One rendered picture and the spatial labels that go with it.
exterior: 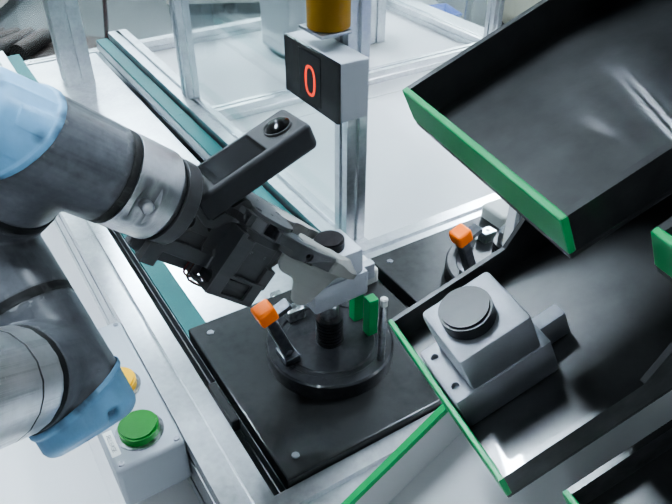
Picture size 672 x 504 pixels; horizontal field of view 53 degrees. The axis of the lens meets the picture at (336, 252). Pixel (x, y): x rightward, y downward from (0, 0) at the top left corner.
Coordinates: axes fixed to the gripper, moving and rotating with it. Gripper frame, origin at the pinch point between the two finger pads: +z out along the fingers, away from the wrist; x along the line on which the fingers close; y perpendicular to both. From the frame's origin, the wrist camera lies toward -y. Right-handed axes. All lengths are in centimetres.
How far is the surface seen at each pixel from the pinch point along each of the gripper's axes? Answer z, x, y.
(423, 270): 21.9, -6.3, -1.3
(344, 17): -2.7, -16.7, -20.3
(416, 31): 87, -107, -45
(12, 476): -9.8, -11.7, 41.9
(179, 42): 11, -75, -6
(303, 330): 5.9, -2.8, 10.4
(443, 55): 76, -82, -39
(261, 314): -4.2, 0.6, 8.7
